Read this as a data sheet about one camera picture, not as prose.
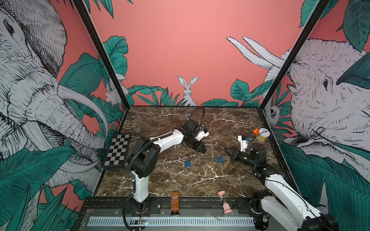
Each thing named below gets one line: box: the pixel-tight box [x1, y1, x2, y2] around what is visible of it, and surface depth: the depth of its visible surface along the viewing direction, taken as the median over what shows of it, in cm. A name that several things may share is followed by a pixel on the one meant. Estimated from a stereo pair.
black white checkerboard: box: [102, 132, 131, 168], surface depth 94 cm
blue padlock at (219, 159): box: [216, 156, 225, 164], surface depth 92 cm
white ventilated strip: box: [86, 216, 255, 228], surface depth 71 cm
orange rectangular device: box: [170, 192, 180, 216], surface depth 73 cm
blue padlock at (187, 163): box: [184, 161, 192, 168], surface depth 90 cm
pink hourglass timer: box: [217, 189, 233, 215], surface depth 75 cm
